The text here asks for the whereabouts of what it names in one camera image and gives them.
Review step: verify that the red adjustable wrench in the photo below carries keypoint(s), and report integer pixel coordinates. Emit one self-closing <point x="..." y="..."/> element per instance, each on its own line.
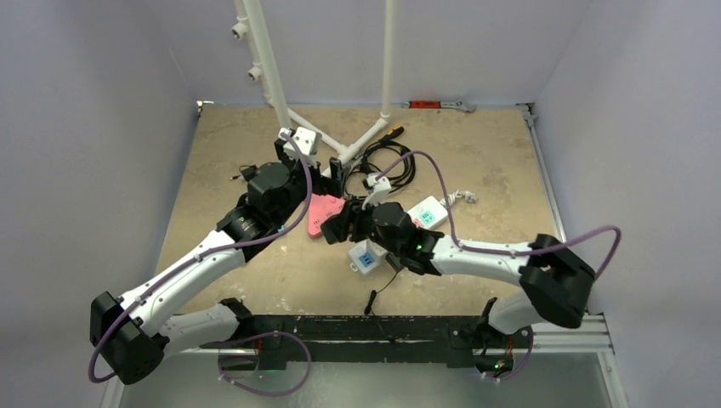
<point x="457" y="105"/>

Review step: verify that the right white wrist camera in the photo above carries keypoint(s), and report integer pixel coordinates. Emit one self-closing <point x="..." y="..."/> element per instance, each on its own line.
<point x="378" y="187"/>

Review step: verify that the pink power socket block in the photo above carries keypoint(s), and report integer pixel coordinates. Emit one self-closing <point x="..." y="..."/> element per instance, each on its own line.
<point x="322" y="207"/>

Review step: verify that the black plug adapter with cable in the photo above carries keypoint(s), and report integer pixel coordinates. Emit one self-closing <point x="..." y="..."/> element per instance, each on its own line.
<point x="245" y="172"/>

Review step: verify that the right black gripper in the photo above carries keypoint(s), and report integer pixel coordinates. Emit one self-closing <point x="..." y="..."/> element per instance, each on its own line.
<point x="349" y="223"/>

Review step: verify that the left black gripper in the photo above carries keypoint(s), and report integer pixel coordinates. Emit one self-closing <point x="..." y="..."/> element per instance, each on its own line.
<point x="323" y="185"/>

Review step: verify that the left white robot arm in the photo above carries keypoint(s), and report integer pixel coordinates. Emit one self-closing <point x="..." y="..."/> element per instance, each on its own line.
<point x="133" y="333"/>

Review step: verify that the white PVC pipe frame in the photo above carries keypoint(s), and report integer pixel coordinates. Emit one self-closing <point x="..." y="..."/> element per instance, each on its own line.
<point x="321" y="53"/>

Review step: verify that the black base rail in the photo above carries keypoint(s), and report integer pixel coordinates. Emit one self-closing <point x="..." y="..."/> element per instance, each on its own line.
<point x="461" y="341"/>

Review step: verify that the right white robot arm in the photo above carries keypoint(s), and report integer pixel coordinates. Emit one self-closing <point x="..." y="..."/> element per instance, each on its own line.
<point x="554" y="285"/>

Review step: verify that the white power strip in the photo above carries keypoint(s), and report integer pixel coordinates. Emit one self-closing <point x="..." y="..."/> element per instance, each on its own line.
<point x="429" y="213"/>

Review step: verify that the white blue USB charger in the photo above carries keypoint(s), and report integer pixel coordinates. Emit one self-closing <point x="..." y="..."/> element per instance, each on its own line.
<point x="367" y="262"/>

